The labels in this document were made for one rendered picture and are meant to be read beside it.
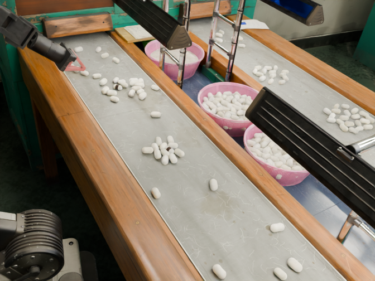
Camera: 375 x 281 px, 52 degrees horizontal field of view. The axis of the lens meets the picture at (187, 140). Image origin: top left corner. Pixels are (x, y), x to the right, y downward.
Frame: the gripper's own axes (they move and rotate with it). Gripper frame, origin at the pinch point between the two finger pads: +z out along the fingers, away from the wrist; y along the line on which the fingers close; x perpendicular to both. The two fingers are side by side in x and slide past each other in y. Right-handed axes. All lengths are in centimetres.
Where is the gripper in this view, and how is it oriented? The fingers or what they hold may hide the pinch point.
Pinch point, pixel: (82, 68)
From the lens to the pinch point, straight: 139.2
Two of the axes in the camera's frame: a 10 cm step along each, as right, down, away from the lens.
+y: -5.1, -5.7, 6.5
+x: -6.2, 7.6, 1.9
